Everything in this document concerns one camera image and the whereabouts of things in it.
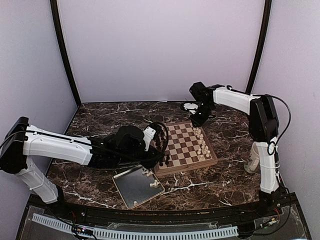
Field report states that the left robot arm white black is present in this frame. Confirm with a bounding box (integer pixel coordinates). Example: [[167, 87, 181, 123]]
[[0, 116, 169, 218]]

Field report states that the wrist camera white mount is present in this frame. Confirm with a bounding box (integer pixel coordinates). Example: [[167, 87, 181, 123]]
[[143, 126, 157, 152], [180, 102, 198, 115]]

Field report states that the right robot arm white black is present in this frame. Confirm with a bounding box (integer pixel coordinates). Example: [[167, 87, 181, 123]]
[[189, 82, 281, 194]]

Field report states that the cream white mug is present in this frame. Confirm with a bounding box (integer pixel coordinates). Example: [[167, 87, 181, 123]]
[[244, 142, 260, 174]]

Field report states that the white slotted cable duct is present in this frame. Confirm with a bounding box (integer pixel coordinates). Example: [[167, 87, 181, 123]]
[[31, 213, 239, 240]]

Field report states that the white chess knight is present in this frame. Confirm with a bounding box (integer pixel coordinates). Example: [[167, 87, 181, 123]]
[[201, 141, 206, 149]]

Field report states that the black front rail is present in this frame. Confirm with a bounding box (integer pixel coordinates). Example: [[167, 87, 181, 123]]
[[62, 203, 262, 225]]

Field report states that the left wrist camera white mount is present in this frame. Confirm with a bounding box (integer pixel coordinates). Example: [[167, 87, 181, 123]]
[[143, 126, 157, 152]]

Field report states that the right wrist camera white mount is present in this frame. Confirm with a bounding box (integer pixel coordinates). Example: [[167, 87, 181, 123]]
[[180, 102, 198, 115]]

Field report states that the white chess pieces pile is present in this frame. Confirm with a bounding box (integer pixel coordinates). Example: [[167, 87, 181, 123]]
[[133, 169, 160, 204]]

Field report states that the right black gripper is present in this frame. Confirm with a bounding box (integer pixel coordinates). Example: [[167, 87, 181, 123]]
[[190, 102, 214, 128]]

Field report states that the left black frame post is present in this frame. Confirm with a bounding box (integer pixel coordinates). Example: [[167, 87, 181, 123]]
[[49, 0, 82, 108]]

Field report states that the black chess pieces row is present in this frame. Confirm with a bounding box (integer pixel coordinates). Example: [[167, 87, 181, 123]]
[[155, 129, 170, 167]]

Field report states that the black frame post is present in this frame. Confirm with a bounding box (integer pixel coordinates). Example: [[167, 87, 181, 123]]
[[49, 0, 82, 108], [245, 0, 273, 94]]

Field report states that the right black frame post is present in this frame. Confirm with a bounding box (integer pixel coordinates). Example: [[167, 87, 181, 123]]
[[245, 0, 273, 94]]

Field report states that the white chess rook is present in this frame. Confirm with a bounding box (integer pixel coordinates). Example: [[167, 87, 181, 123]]
[[205, 150, 210, 158]]

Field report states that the wooden chess board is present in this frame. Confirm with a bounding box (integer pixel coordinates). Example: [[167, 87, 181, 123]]
[[153, 121, 218, 177]]

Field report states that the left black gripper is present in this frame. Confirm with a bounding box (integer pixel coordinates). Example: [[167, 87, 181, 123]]
[[115, 145, 165, 170]]

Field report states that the metal tray wooden rim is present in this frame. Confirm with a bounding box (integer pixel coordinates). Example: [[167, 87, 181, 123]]
[[112, 165, 165, 210]]

